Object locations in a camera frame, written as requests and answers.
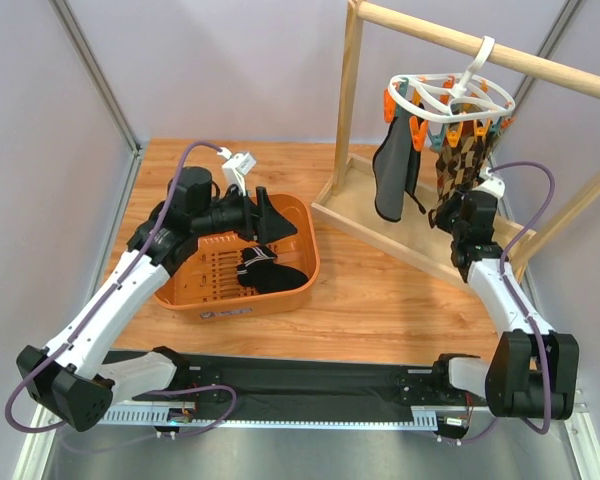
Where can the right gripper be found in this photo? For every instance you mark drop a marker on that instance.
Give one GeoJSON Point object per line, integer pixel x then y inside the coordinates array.
{"type": "Point", "coordinates": [450, 211]}

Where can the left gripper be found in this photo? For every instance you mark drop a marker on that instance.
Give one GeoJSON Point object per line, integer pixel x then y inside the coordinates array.
{"type": "Point", "coordinates": [252, 215]}

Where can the brown argyle sock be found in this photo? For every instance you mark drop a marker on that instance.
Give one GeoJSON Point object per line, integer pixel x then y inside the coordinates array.
{"type": "Point", "coordinates": [449, 170]}
{"type": "Point", "coordinates": [482, 137]}

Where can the black white-striped sock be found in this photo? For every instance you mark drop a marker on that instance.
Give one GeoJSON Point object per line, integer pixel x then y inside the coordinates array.
{"type": "Point", "coordinates": [273, 278]}

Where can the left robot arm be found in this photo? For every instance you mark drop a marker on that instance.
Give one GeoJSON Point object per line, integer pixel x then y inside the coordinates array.
{"type": "Point", "coordinates": [130, 280]}

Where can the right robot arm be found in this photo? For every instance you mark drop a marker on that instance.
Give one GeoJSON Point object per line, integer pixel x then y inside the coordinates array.
{"type": "Point", "coordinates": [505, 320]}

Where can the wooden hanger rack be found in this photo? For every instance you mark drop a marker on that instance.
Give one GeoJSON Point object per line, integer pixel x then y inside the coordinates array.
{"type": "Point", "coordinates": [345, 201]}

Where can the white round clip hanger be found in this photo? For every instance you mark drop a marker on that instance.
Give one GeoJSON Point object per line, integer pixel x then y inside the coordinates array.
{"type": "Point", "coordinates": [453, 97]}

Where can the grey black sock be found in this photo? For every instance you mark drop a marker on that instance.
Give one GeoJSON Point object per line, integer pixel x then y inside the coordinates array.
{"type": "Point", "coordinates": [396, 166]}

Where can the orange plastic basket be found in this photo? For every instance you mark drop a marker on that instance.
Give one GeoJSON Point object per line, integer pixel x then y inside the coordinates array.
{"type": "Point", "coordinates": [207, 286]}

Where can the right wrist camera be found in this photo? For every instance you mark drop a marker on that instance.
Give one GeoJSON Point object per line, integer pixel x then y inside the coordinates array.
{"type": "Point", "coordinates": [490, 183]}

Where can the right aluminium frame post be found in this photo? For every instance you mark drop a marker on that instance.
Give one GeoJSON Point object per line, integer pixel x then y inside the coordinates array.
{"type": "Point", "coordinates": [565, 17]}

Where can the aluminium frame post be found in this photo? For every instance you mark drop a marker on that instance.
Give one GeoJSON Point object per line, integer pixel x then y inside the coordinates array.
{"type": "Point", "coordinates": [565, 17]}
{"type": "Point", "coordinates": [134, 148]}

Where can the left aluminium frame post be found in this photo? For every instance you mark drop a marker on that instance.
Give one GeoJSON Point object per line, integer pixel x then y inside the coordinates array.
{"type": "Point", "coordinates": [134, 148]}

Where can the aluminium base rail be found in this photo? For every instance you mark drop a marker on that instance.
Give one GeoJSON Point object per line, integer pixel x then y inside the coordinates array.
{"type": "Point", "coordinates": [310, 392]}

